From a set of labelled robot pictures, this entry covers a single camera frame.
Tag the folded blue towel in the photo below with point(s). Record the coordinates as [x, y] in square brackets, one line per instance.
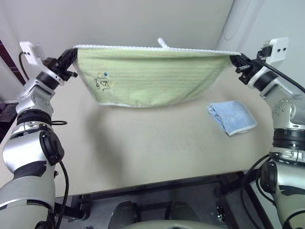
[232, 118]

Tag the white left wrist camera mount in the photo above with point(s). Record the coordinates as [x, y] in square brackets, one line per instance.
[31, 51]

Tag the green towel with embroidery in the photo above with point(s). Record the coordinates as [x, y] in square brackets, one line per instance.
[152, 81]

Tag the dark purple box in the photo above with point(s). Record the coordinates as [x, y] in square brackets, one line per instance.
[6, 114]

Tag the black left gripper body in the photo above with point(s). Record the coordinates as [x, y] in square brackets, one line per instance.
[57, 68]

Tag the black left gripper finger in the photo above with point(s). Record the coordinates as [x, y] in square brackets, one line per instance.
[70, 53]
[70, 62]

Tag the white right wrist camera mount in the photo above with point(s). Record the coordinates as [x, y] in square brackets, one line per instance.
[279, 50]

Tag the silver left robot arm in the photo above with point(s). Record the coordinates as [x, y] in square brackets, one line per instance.
[21, 148]

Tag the white rounded panel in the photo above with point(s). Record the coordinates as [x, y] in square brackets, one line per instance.
[238, 21]

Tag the dark rounded shape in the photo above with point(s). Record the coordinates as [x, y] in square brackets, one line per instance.
[126, 212]

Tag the black table frame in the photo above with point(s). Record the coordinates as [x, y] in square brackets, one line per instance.
[152, 190]

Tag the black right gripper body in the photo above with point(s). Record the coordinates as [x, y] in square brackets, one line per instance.
[247, 71]

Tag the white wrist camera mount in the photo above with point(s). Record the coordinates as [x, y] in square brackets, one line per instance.
[31, 51]
[279, 50]

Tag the grey robot torso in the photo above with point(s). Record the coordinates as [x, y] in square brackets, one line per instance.
[166, 225]

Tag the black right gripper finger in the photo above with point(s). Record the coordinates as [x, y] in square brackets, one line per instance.
[236, 62]
[242, 59]

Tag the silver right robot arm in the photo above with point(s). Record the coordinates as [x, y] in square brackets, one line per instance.
[286, 107]

